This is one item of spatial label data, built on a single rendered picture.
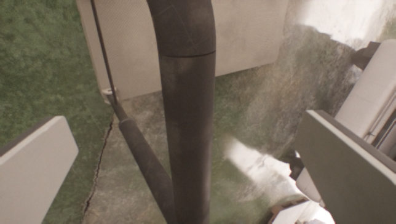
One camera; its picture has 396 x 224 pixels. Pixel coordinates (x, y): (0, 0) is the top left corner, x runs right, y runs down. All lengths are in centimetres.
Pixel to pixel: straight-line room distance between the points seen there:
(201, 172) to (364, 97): 185
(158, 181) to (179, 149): 20
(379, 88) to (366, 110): 18
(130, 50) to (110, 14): 12
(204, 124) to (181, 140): 2
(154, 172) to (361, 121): 175
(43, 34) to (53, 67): 11
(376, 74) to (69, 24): 197
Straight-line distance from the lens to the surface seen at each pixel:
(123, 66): 71
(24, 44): 89
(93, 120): 100
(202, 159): 17
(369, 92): 198
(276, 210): 322
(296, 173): 230
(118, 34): 69
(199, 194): 21
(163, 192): 35
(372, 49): 231
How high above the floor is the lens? 87
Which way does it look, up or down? 47 degrees down
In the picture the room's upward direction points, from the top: 130 degrees clockwise
